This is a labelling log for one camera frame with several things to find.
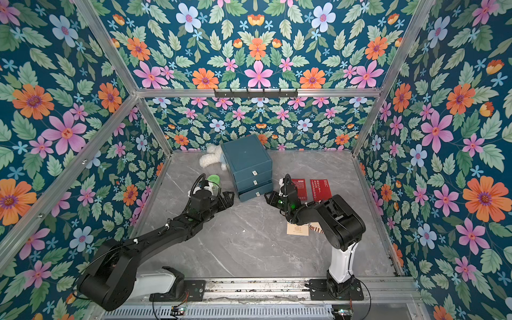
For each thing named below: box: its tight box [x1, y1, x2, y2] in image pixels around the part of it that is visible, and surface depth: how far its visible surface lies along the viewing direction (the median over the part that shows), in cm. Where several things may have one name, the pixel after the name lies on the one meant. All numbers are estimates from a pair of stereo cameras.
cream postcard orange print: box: [286, 221, 310, 236], surface depth 90 cm
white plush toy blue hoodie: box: [199, 143, 227, 171], surface depth 113 cm
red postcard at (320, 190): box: [310, 179, 333, 202], surface depth 106 cm
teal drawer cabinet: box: [220, 134, 274, 202], surface depth 92 cm
